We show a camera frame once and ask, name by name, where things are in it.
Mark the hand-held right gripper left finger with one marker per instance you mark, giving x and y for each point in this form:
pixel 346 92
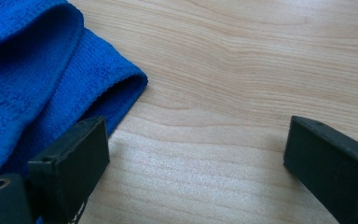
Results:
pixel 74 161

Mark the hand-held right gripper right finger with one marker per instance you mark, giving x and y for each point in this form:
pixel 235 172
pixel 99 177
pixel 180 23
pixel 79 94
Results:
pixel 329 161

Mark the blue towel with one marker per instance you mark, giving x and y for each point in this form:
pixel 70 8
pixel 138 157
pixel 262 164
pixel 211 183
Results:
pixel 37 81

